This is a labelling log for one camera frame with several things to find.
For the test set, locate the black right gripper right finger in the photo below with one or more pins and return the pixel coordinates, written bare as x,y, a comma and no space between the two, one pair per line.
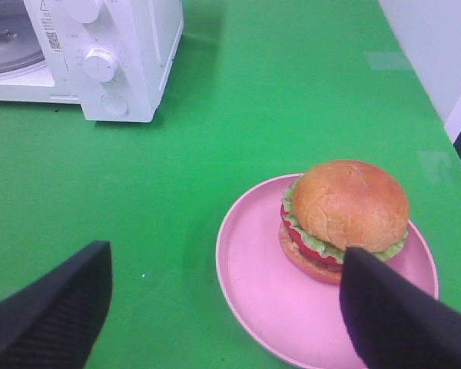
391,322

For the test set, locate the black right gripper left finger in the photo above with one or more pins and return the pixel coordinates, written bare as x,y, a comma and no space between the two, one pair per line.
55,321

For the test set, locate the pink round plate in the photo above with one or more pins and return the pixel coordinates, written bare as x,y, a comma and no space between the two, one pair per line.
293,316

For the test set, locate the burger with lettuce tomato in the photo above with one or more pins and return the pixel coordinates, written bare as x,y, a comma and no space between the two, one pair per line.
340,204

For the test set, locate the round door release button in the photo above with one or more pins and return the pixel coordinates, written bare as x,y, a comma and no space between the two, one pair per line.
115,104

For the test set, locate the white microwave knob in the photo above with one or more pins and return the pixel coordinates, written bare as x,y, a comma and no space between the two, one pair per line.
83,11
100,64

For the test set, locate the clear tape patch right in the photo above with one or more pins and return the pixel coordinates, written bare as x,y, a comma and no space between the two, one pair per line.
388,61

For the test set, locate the white microwave oven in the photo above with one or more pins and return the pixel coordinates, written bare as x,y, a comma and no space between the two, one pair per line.
143,36

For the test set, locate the glass microwave turntable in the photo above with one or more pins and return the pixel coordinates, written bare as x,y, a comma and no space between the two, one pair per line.
19,46

